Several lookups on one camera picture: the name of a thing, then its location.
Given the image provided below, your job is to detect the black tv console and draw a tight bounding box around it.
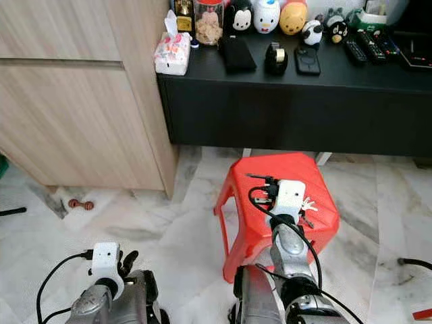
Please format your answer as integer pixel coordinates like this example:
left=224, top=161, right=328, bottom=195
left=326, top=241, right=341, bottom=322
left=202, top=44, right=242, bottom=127
left=157, top=27, right=432, bottom=160

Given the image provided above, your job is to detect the brown dumbbell toy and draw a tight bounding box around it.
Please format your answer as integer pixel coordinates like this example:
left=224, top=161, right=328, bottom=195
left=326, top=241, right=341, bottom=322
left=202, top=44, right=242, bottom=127
left=68, top=198, right=94, bottom=211

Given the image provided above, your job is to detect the green box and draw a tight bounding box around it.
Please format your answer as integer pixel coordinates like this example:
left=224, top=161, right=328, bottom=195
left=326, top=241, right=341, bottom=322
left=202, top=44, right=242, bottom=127
left=348, top=5, right=387, bottom=32

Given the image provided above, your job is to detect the black leather wallet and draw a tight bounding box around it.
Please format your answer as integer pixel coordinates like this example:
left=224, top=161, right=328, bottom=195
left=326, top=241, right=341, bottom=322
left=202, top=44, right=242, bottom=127
left=219, top=36, right=257, bottom=74

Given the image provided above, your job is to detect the black remote control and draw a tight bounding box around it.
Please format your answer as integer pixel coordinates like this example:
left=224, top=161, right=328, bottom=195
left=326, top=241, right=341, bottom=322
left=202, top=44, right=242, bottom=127
left=358, top=30, right=388, bottom=61
left=378, top=35, right=400, bottom=58
left=342, top=38, right=369, bottom=65

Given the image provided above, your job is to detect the gold black trophy figure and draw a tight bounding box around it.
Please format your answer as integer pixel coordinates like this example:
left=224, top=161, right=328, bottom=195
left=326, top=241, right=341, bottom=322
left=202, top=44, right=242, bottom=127
left=174, top=0, right=193, bottom=32

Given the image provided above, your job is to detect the light wooden cabinet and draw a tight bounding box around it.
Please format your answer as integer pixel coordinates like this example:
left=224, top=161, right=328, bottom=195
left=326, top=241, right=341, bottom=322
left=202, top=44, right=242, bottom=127
left=0, top=0, right=180, bottom=198

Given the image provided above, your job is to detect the yellow bear plush toy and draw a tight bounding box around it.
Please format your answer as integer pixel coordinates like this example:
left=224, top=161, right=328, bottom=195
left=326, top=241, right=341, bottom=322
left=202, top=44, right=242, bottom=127
left=279, top=0, right=308, bottom=36

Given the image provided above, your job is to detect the silver right robot leg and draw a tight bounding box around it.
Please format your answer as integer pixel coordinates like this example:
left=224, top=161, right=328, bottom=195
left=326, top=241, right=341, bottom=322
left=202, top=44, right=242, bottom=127
left=228, top=265, right=288, bottom=324

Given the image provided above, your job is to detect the black smartphone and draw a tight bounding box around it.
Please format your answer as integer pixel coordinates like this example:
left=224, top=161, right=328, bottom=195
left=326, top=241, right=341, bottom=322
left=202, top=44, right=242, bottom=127
left=295, top=47, right=321, bottom=76

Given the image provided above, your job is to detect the black mouse plush toy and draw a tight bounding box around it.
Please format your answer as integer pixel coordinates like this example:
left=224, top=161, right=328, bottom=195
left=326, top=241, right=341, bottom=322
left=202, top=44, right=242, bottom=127
left=225, top=0, right=254, bottom=33

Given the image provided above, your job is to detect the black flat device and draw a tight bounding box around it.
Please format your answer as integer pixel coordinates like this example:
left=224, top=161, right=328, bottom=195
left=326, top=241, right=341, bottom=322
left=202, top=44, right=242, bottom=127
left=393, top=30, right=432, bottom=71

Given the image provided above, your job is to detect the white duck plush toy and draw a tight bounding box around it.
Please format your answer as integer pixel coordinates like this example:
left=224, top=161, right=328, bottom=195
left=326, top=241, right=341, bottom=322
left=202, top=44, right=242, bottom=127
left=253, top=0, right=281, bottom=34

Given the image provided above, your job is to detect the small black grey plush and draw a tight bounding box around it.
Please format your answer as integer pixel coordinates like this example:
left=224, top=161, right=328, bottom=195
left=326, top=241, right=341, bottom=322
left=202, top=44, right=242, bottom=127
left=324, top=8, right=350, bottom=44

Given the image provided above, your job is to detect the black tape dispenser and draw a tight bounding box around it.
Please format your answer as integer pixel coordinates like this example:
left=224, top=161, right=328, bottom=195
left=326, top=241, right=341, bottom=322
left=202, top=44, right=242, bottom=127
left=265, top=42, right=289, bottom=75

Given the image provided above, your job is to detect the clear jar red lid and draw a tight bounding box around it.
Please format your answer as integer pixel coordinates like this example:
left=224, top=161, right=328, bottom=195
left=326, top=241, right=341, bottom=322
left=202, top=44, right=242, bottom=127
left=194, top=0, right=224, bottom=46

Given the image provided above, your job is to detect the pink white tissue box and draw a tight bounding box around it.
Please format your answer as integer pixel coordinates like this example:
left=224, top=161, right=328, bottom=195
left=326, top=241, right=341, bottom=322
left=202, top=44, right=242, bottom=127
left=154, top=10, right=191, bottom=76

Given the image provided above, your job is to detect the red plastic stool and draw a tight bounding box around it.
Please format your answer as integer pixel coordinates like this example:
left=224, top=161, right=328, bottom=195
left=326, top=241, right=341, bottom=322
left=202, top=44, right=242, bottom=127
left=214, top=152, right=340, bottom=284

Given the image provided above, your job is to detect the small white black plush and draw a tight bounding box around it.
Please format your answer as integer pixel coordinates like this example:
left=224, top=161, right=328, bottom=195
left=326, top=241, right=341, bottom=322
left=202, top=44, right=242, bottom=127
left=302, top=20, right=323, bottom=47

